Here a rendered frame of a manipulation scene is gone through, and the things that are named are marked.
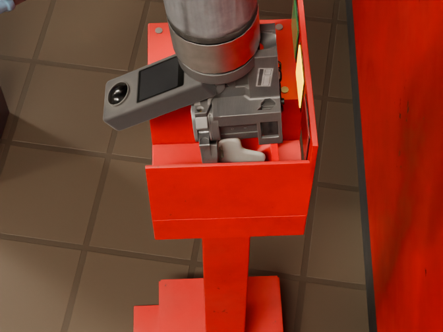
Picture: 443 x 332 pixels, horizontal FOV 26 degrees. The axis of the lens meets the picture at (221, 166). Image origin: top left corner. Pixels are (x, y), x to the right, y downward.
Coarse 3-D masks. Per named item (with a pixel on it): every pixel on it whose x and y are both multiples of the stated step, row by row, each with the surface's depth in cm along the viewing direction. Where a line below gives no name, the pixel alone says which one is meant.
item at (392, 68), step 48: (384, 0) 152; (432, 0) 116; (384, 48) 152; (432, 48) 116; (384, 96) 151; (432, 96) 116; (384, 144) 151; (432, 144) 115; (384, 192) 150; (432, 192) 115; (384, 240) 150; (432, 240) 115; (384, 288) 149; (432, 288) 115
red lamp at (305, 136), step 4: (304, 100) 91; (304, 104) 91; (304, 108) 91; (304, 112) 91; (304, 116) 91; (304, 120) 91; (304, 124) 92; (304, 128) 92; (308, 128) 89; (304, 132) 92; (308, 132) 89; (304, 136) 92; (308, 136) 89; (304, 140) 92; (308, 140) 89; (304, 144) 92; (304, 148) 92; (304, 152) 92; (304, 156) 93
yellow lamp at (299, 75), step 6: (300, 48) 94; (300, 54) 94; (300, 60) 93; (300, 66) 93; (300, 72) 94; (300, 78) 94; (300, 84) 94; (300, 90) 94; (300, 96) 94; (300, 102) 95
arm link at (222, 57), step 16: (256, 16) 77; (256, 32) 78; (176, 48) 79; (192, 48) 77; (208, 48) 76; (224, 48) 77; (240, 48) 77; (256, 48) 80; (192, 64) 79; (208, 64) 78; (224, 64) 78; (240, 64) 79
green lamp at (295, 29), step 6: (294, 0) 97; (294, 6) 97; (294, 12) 98; (294, 18) 98; (294, 24) 98; (294, 30) 98; (294, 36) 98; (294, 42) 98; (294, 48) 99; (294, 54) 99
